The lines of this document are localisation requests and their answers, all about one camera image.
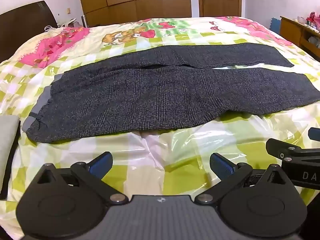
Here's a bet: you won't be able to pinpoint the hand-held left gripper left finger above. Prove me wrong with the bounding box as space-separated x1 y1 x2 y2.
32 151 128 204

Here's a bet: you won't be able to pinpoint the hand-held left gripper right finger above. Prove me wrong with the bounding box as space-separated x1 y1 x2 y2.
194 152 294 204

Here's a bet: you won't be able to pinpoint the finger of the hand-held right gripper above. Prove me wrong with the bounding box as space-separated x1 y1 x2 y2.
266 137 320 159
308 127 320 142

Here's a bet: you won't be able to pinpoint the dark grey plaid pants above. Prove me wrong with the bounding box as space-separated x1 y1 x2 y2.
24 42 318 143

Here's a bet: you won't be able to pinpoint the printed checkered blanket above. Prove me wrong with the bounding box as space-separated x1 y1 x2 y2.
0 16 320 240

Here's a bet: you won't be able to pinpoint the grey cushion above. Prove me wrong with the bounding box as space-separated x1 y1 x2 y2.
0 116 21 193

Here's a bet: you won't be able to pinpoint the wooden desk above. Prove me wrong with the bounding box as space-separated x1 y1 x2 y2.
279 16 320 62

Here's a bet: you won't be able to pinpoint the red pink plush toy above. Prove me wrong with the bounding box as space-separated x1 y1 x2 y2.
306 11 320 32

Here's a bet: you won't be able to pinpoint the blue foam mat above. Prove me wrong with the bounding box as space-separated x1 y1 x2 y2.
269 17 282 33

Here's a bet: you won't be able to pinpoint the striped bag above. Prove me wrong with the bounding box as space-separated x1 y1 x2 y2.
58 18 78 28

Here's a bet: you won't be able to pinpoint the dark brown headboard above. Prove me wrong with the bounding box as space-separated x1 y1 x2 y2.
0 0 59 63

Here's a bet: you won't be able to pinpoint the white cable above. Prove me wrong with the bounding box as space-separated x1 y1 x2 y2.
44 25 69 33

